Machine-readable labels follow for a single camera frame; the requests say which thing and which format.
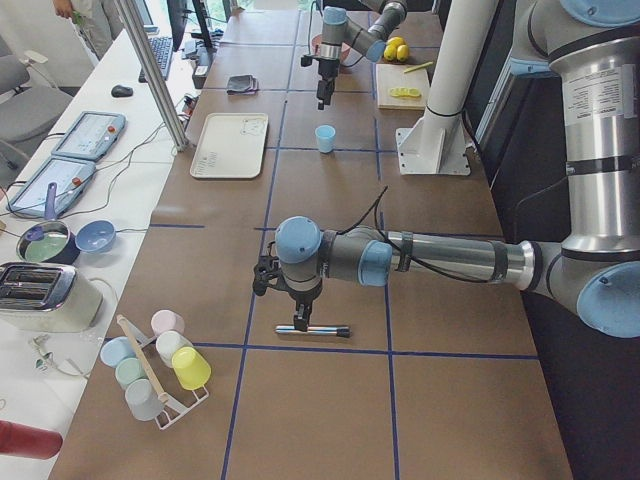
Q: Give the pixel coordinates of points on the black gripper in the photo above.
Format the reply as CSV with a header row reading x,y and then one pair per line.
x,y
328,70
303,298

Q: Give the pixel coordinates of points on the steel muddler black handle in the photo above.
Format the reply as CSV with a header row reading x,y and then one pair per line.
x,y
337,331

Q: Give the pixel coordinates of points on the light blue plastic cup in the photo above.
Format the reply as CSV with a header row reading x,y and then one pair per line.
x,y
325,138

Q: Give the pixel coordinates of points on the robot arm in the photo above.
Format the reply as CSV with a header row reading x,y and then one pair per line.
x,y
338,29
575,242

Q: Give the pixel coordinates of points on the pink bowl of ice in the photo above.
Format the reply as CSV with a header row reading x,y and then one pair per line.
x,y
329,51

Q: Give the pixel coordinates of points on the yellow cup on rack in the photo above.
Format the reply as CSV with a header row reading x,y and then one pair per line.
x,y
191,368

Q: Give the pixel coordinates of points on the white cup on rack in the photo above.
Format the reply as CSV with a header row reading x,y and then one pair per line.
x,y
168,343

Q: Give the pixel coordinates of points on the pink cup on rack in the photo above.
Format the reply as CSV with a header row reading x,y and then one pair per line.
x,y
166,320

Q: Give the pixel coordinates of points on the grey cup on rack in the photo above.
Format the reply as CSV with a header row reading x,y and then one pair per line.
x,y
142,400

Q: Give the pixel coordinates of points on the green cup on rack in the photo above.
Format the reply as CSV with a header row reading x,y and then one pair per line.
x,y
128,371

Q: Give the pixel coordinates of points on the blue cup on rack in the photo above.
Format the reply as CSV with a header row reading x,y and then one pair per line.
x,y
115,350

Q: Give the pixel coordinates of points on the wooden cutting board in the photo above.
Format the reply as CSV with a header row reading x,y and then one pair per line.
x,y
390,76

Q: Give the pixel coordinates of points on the folded grey cloth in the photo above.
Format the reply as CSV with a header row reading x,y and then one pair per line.
x,y
242,84

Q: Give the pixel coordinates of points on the whole yellow lemon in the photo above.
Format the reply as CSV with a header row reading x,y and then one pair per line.
x,y
391,49

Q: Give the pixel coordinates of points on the cream bear serving tray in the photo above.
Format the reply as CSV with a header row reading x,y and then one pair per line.
x,y
230,146

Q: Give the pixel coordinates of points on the yellow plastic knife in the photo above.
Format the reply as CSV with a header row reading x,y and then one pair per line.
x,y
419,67

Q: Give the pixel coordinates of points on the black keyboard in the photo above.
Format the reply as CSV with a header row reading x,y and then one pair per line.
x,y
162,49

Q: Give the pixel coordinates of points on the black computer mouse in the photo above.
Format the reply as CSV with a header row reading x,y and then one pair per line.
x,y
121,91

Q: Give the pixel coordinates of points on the blue bowl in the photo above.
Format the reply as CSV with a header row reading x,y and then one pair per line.
x,y
96,237

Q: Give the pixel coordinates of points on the teach pendant far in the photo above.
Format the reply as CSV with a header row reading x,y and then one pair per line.
x,y
91,136

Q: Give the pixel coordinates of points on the teach pendant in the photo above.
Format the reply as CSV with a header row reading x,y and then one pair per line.
x,y
71,175
91,136

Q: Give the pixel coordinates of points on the white toaster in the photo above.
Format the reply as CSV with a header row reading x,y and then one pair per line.
x,y
52,298

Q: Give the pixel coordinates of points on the teach pendant near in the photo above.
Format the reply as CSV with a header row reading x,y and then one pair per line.
x,y
71,175

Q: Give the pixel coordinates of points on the blue saucepan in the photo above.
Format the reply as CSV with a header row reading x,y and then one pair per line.
x,y
50,241

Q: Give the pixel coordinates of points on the red bottle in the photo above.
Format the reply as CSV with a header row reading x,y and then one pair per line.
x,y
26,441

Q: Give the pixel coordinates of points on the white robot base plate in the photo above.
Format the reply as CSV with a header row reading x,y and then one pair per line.
x,y
435,145

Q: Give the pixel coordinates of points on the white wire cup rack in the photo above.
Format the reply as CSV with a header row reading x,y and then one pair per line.
x,y
174,408

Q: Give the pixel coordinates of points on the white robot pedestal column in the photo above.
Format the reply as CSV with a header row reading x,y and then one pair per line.
x,y
465,32

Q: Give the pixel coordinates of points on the aluminium frame post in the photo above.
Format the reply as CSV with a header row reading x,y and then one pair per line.
x,y
134,27

